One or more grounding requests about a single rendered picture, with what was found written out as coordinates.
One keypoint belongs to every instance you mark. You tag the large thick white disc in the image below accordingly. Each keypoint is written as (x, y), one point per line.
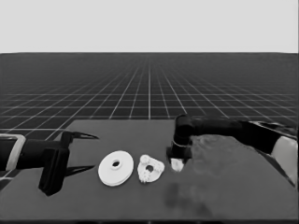
(108, 174)

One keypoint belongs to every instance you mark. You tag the white round carrier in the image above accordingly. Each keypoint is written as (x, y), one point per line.
(154, 175)

